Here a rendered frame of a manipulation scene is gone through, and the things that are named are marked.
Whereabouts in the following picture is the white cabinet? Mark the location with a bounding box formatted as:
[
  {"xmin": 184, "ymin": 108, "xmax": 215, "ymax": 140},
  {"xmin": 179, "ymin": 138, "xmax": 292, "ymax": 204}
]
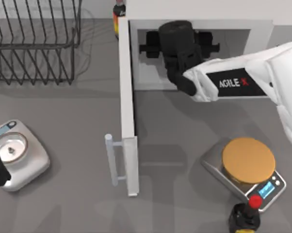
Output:
[{"xmin": 119, "ymin": 0, "xmax": 275, "ymax": 92}]

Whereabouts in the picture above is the dark bottle with orange label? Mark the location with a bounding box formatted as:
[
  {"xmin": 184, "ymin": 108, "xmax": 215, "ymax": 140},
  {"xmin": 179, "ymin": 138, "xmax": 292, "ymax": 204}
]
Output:
[{"xmin": 112, "ymin": 0, "xmax": 127, "ymax": 41}]

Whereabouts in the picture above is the white cabinet door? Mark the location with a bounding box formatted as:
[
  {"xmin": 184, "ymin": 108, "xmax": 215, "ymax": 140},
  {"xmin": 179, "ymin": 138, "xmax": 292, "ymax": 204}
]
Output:
[{"xmin": 118, "ymin": 17, "xmax": 140, "ymax": 198}]

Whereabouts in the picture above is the silver scale with orange plate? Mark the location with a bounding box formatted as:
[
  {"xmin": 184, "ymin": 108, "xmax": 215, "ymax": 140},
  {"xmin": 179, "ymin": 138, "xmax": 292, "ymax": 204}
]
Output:
[{"xmin": 200, "ymin": 136, "xmax": 288, "ymax": 214}]

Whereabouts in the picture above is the silver scale with round bowl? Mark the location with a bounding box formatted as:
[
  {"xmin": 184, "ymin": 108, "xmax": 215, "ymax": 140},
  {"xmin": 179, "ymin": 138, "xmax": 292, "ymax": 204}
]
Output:
[{"xmin": 0, "ymin": 118, "xmax": 51, "ymax": 192}]

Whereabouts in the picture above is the black bottle with red cap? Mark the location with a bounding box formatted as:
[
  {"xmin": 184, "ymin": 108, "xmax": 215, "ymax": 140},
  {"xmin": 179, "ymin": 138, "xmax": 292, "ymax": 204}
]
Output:
[{"xmin": 227, "ymin": 194, "xmax": 262, "ymax": 233}]

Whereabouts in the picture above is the dark wire dish rack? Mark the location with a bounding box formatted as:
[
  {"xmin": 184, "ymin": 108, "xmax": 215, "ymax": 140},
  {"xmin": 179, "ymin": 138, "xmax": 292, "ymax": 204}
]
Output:
[{"xmin": 0, "ymin": 0, "xmax": 82, "ymax": 86}]

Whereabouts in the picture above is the pale cabinet door handle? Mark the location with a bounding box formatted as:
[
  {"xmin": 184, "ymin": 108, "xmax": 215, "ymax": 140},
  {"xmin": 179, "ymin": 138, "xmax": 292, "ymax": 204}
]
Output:
[{"xmin": 104, "ymin": 133, "xmax": 128, "ymax": 187}]

